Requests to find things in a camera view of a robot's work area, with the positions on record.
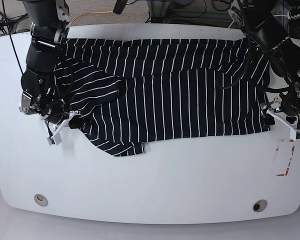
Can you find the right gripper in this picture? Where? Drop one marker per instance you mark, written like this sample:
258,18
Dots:
48,109

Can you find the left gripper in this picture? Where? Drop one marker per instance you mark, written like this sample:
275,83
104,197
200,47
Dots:
290,104

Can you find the navy white striped T-shirt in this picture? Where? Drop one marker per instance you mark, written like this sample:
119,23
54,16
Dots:
133,92

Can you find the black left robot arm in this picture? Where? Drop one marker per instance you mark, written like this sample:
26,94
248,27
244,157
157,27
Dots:
255,19

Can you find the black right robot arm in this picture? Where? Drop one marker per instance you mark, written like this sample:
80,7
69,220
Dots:
49,29

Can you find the red tape rectangle marking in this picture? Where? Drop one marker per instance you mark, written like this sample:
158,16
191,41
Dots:
283,157

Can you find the white power strip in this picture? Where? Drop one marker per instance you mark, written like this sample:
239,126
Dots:
294,13

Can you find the black tripod stand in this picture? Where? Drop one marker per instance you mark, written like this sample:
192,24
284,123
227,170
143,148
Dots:
10,24

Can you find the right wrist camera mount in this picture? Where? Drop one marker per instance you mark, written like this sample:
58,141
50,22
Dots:
58,130

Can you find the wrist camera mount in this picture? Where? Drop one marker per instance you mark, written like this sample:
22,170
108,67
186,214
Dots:
58,130
286,122

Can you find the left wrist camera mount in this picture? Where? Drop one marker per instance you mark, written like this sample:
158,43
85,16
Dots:
286,122

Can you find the left table cable grommet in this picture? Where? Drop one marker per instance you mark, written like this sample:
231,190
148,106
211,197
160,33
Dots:
41,200

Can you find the table cable grommet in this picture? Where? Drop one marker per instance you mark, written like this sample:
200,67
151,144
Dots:
260,205
41,200

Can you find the right table cable grommet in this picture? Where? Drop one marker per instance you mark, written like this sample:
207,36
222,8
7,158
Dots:
260,205

